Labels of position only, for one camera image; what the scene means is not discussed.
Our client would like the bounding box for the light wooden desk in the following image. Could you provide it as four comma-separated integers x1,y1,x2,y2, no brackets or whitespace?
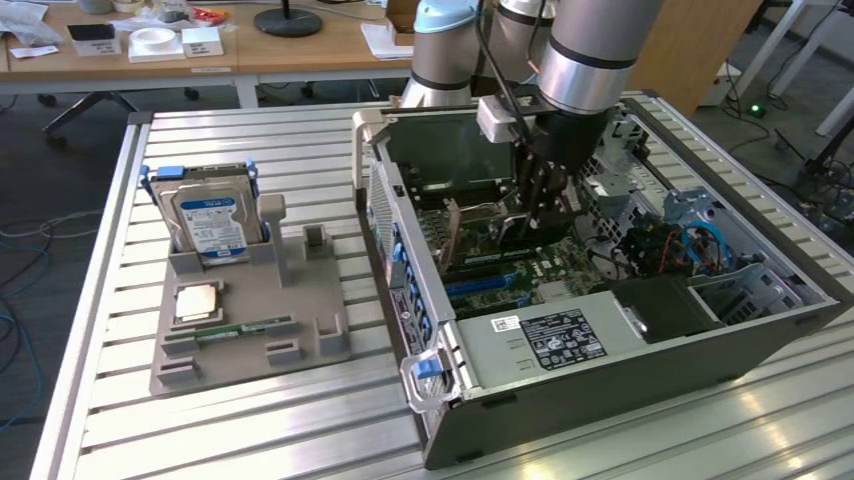
236,0,601,94
0,0,240,96

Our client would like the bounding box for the blue expansion slot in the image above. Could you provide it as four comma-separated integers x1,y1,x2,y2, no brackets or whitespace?
444,272,521,297

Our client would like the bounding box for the silver perforated disk bay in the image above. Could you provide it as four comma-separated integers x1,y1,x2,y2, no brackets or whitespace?
572,107,675,251

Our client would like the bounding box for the white device with red dot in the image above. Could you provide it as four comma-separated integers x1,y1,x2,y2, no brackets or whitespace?
709,62,743,109

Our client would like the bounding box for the blue case latch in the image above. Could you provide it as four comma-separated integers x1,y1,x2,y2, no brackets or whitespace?
410,349,445,381

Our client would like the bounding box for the grey parts rack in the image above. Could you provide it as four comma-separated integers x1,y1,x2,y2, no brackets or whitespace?
146,193,352,399

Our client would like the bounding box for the white square tray box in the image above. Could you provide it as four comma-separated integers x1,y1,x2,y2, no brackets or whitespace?
126,27,186,64

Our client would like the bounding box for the silver CPU chip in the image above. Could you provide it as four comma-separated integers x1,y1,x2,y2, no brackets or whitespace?
173,286,220,321

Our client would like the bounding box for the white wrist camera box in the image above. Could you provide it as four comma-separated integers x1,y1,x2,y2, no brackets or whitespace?
476,96,528,144

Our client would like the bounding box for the small white labelled box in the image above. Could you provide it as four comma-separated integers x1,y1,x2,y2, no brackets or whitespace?
180,27,225,58

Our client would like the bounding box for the black round lamp base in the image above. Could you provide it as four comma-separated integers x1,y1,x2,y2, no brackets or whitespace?
252,0,325,37

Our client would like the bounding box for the blue floor cable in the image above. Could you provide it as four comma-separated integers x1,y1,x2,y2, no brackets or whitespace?
0,234,54,431

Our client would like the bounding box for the crumpled clear plastic bag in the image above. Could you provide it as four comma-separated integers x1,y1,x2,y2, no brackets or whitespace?
0,2,65,44

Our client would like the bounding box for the white table frame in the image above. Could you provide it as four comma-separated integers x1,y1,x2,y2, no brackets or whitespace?
729,0,854,136

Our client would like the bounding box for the Nvidia graphics card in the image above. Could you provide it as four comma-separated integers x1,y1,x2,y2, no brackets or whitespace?
438,196,576,269

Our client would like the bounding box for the blue data wire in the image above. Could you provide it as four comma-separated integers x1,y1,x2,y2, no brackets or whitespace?
683,219,735,276

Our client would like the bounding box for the green loose RAM stick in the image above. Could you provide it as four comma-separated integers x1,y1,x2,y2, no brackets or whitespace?
192,319,294,342

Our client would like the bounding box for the black desk foot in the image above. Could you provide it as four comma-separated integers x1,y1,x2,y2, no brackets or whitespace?
39,89,141,146

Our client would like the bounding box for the wooden cabinet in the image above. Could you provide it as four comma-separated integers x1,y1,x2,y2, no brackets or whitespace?
623,0,765,116

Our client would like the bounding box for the open dark PC case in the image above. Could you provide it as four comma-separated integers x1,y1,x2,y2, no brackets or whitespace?
350,97,840,471

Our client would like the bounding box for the white paper stack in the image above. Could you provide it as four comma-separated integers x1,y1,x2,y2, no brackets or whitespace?
358,22,416,61

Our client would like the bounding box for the black topped white box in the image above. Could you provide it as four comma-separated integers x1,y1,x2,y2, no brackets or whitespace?
65,23,122,57

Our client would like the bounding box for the brown cardboard box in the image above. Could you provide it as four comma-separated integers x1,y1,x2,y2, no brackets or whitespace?
385,0,418,34

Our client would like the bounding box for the white floor cable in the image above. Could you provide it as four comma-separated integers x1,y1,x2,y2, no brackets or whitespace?
0,209,101,241

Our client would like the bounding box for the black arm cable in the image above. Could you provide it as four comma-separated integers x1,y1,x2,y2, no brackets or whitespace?
470,0,534,149

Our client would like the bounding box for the hard disk with blue rails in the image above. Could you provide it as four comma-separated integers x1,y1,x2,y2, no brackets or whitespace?
138,159,261,266

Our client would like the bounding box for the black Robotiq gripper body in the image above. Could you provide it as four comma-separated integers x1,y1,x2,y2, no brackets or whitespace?
516,107,619,174

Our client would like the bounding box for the grey power supply unit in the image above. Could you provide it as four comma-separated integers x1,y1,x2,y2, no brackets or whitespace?
452,292,652,389

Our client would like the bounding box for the white tape roll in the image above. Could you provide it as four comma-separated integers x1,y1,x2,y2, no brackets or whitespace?
130,28,173,49

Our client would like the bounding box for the silver metal drive bracket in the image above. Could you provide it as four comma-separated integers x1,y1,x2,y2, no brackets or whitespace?
685,262,808,326

